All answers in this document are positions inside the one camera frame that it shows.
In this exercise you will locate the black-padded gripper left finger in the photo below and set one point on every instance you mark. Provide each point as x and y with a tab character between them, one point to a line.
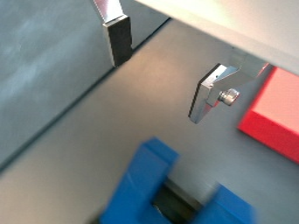
116	24

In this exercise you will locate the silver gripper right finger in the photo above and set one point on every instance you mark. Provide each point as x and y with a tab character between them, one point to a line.
217	86

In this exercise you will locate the blue U-shaped block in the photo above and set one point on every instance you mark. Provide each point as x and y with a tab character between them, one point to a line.
130	206

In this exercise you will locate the black angle fixture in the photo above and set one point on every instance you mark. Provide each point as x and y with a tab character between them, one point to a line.
175	204

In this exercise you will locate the red puzzle base block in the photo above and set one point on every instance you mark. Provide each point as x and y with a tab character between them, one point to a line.
271	119

